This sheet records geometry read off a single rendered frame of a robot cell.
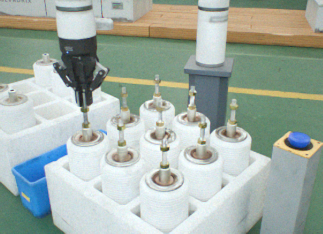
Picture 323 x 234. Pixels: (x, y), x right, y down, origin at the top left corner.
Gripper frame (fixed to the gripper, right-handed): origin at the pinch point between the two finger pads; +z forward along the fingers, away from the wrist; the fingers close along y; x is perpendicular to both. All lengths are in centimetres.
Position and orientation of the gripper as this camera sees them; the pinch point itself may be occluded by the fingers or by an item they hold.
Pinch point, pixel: (83, 98)
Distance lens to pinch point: 82.5
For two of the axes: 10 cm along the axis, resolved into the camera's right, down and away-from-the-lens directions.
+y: 9.2, 1.8, -3.5
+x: 3.9, -4.1, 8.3
